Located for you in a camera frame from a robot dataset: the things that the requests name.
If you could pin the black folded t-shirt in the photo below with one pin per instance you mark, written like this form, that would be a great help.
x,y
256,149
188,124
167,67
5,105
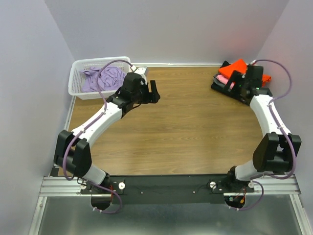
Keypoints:
x,y
223,91

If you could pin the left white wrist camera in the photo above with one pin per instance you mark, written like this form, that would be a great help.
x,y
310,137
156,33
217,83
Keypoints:
x,y
142,71

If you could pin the grey folded t-shirt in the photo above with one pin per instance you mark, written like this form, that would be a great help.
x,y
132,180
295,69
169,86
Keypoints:
x,y
218,82

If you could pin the purple t-shirt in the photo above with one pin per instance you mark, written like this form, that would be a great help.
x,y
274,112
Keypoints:
x,y
111,78

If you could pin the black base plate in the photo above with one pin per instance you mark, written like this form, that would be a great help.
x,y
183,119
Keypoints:
x,y
168,189

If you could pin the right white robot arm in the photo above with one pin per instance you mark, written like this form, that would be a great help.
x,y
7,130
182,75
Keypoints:
x,y
275,156

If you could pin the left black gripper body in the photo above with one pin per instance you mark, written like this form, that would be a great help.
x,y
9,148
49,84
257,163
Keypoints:
x,y
137,97

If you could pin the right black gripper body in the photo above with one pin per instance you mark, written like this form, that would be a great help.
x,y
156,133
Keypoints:
x,y
246,84

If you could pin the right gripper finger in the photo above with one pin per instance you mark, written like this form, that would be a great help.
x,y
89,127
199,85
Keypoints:
x,y
244,97
235,82

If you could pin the orange t-shirt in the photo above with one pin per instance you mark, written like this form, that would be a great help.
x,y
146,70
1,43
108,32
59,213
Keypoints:
x,y
239,65

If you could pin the aluminium frame rail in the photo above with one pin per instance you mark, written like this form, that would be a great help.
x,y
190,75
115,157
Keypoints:
x,y
274,208

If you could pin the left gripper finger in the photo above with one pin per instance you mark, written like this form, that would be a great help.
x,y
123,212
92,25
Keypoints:
x,y
149,98
154,88

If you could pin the pink folded t-shirt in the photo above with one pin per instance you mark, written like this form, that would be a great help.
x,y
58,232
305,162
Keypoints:
x,y
224,80

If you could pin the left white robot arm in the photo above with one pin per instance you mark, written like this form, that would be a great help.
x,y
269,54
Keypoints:
x,y
72,152

